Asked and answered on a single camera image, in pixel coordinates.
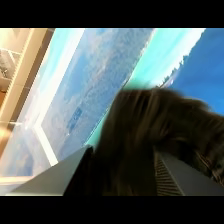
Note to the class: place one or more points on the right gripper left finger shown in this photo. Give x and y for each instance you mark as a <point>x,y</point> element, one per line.
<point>53,178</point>

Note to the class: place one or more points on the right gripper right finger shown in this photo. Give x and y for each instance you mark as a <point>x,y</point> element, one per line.
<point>186,181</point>

